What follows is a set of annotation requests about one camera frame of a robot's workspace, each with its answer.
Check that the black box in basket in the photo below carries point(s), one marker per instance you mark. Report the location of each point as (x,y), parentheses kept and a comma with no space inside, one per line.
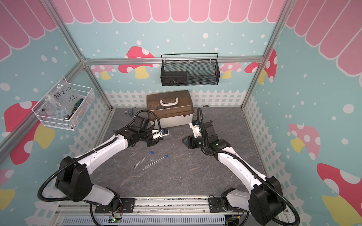
(174,78)

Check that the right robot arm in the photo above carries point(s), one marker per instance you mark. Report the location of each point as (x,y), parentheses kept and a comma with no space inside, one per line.
(265,201)

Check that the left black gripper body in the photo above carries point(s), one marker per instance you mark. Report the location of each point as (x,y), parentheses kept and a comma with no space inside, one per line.
(146,136)

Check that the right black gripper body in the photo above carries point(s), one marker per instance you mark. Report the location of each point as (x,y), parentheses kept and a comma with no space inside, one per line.
(197,142)

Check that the clear test tube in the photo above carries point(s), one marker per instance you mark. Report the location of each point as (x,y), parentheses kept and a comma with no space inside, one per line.
(142,160)

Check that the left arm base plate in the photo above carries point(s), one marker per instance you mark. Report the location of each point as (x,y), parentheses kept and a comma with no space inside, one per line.
(124,205)

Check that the white wire wall basket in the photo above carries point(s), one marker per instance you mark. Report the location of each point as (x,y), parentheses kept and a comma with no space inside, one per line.
(86,92)

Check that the brown lid storage box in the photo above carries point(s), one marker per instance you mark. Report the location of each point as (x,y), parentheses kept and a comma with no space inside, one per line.
(172,108)

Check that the small grey metal clamp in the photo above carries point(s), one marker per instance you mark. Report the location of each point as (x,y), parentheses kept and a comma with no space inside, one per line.
(129,112)

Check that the black mesh wall basket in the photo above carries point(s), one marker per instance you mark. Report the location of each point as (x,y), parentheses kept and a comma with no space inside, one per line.
(202,68)

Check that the small green circuit board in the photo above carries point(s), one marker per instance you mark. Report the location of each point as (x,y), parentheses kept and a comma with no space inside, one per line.
(115,220)

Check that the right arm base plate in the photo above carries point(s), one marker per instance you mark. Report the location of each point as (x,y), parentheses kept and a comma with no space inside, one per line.
(217,205)

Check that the clear test tube diagonal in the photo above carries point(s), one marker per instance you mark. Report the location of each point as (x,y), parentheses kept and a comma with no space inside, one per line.
(153,163)

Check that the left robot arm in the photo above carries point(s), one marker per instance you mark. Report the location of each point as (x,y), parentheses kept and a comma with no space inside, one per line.
(73,176)

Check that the clear plastic zip bag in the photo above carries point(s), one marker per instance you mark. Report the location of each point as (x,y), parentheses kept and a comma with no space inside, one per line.
(60,100)

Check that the clear test tube lowest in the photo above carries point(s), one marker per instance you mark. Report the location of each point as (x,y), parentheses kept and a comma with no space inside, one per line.
(135,152)

